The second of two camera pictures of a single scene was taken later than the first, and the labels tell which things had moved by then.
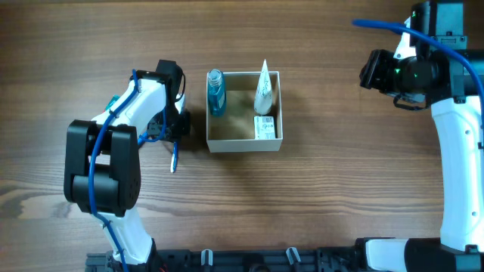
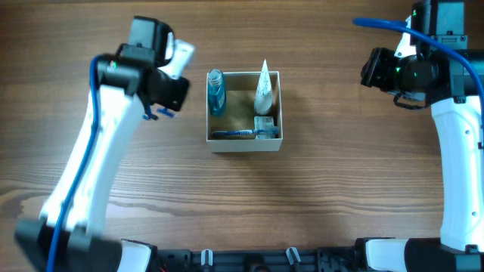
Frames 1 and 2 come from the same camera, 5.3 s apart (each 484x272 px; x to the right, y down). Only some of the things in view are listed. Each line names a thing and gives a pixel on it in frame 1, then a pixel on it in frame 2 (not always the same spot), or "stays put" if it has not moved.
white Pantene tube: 263,101 stays put
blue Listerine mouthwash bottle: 216,92 stays put
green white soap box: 264,127 stays put
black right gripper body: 373,69 stays put
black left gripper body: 181,123 to 174,95
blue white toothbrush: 174,159 to 237,132
